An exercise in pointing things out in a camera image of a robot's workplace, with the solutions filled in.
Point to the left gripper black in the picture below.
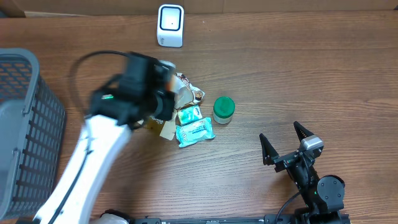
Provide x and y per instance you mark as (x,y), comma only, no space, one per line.
(168,107)

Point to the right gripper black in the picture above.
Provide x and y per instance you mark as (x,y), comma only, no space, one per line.
(285,160)

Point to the brown clear snack bag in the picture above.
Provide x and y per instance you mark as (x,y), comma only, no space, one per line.
(186,95)

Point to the small green white packet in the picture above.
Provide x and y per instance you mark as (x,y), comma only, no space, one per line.
(189,115)

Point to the teal tissue pack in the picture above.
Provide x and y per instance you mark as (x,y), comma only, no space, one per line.
(194,132)

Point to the green lid jar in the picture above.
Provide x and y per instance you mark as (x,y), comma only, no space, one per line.
(223,110)

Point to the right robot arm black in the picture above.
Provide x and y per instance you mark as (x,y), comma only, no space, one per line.
(323,197)

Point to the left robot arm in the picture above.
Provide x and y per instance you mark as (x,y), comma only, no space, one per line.
(117,108)

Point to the white barcode scanner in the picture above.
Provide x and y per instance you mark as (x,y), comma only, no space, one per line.
(170,25)

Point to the grey plastic mesh basket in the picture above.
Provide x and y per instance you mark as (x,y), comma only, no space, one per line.
(32,127)

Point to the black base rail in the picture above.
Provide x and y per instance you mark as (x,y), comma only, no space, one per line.
(114,217)

